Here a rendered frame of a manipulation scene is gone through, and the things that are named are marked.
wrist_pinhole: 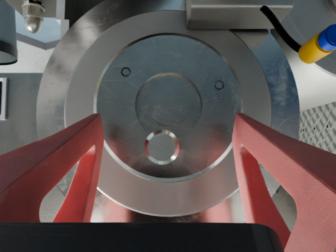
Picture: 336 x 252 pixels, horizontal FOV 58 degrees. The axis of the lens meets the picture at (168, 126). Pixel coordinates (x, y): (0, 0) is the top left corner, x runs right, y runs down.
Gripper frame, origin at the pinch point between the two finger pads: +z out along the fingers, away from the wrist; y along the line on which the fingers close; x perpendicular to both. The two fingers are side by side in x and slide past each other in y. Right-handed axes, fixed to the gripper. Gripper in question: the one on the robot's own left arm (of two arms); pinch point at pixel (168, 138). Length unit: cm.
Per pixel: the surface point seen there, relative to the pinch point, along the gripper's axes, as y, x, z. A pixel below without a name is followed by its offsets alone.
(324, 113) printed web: -17.7, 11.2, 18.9
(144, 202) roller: 1.2, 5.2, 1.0
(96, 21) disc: 4.1, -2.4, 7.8
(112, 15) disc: 3.2, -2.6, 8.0
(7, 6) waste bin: 115, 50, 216
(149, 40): 0.9, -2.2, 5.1
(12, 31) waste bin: 113, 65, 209
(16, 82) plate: 25.3, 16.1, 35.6
